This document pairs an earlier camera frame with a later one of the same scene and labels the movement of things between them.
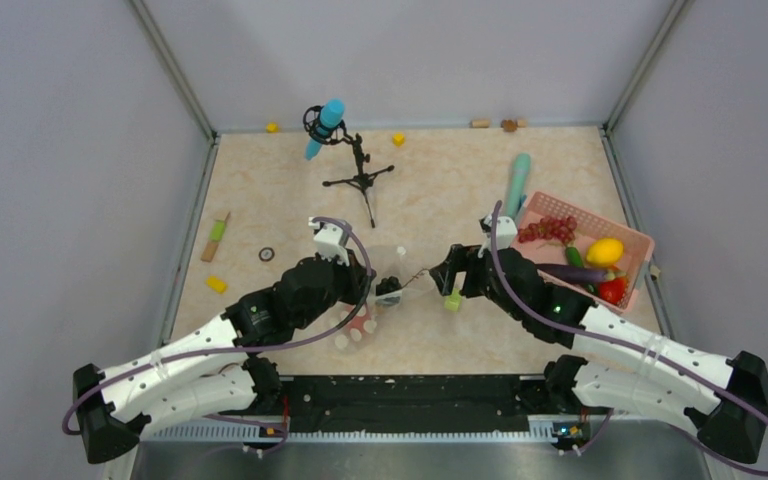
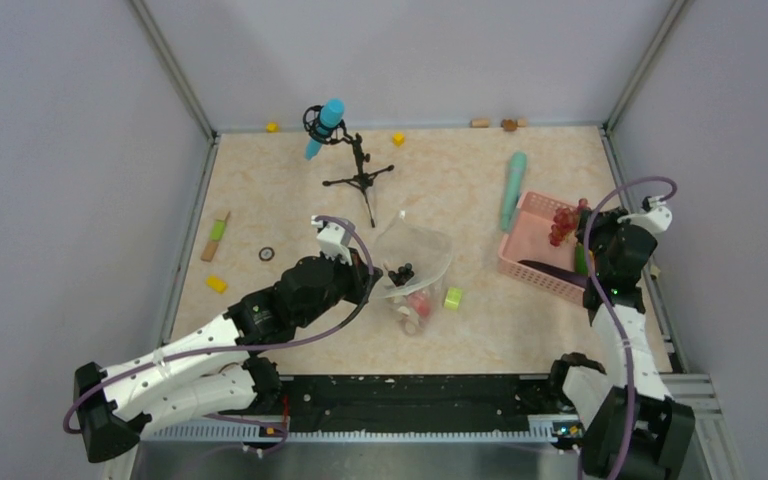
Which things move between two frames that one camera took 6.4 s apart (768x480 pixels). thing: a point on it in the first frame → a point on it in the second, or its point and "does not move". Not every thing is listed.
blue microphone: x=331 y=113 does not move
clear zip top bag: x=379 y=308 → x=413 y=262
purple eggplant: x=569 y=274 does not move
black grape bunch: x=387 y=284 → x=404 y=273
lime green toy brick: x=454 y=301 does not move
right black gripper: x=459 y=255 → x=604 y=220
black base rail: x=410 y=403 does not move
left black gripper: x=357 y=277 does not move
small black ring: x=266 y=254 does not move
